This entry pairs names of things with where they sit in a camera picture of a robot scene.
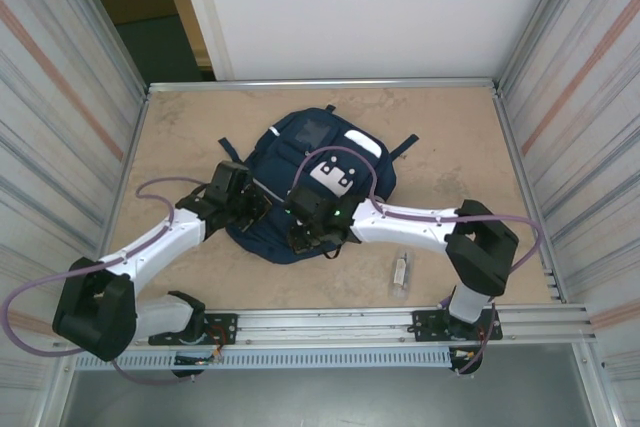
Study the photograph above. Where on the navy blue backpack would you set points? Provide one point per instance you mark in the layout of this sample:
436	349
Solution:
270	162

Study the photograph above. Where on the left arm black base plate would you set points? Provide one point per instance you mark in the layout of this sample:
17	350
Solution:
222	329

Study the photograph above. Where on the aluminium mounting rail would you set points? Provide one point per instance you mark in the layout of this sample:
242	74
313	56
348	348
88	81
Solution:
325	327

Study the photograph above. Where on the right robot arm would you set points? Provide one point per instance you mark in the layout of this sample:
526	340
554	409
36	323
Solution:
480	252

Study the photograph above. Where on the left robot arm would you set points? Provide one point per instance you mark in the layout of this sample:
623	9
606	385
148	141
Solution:
95	312

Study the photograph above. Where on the aluminium table end rail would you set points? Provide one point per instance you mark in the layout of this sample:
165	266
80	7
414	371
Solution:
300	83

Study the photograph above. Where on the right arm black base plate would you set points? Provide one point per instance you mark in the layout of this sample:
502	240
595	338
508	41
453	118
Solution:
425	327

